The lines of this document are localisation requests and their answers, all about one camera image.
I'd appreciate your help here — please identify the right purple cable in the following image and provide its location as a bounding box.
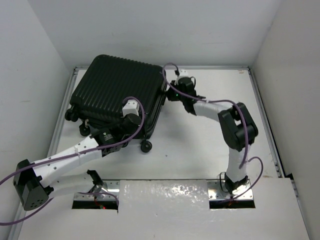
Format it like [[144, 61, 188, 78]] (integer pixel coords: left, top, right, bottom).
[[161, 62, 265, 203]]

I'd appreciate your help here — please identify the purple cable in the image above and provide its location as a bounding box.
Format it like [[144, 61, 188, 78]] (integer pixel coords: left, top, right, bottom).
[[0, 96, 147, 225], [161, 62, 265, 203]]

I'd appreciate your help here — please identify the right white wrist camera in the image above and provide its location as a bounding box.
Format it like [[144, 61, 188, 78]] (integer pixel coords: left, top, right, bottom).
[[174, 69, 189, 80]]

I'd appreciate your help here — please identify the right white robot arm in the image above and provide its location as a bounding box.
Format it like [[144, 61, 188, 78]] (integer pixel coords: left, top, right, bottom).
[[166, 76, 259, 193]]

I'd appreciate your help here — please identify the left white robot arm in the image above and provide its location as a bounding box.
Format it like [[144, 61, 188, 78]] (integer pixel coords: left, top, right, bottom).
[[13, 113, 144, 211]]

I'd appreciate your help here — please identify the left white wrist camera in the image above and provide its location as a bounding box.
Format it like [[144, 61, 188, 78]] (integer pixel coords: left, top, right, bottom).
[[122, 99, 140, 117]]

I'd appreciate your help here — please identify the black suitcase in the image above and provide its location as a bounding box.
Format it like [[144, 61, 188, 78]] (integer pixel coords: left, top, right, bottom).
[[64, 54, 167, 153]]

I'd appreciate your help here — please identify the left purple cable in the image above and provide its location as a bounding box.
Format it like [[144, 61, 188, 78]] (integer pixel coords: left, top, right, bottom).
[[0, 96, 147, 225]]

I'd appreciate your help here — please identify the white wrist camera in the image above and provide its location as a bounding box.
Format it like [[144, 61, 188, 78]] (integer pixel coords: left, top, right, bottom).
[[174, 69, 189, 80], [122, 99, 140, 117]]

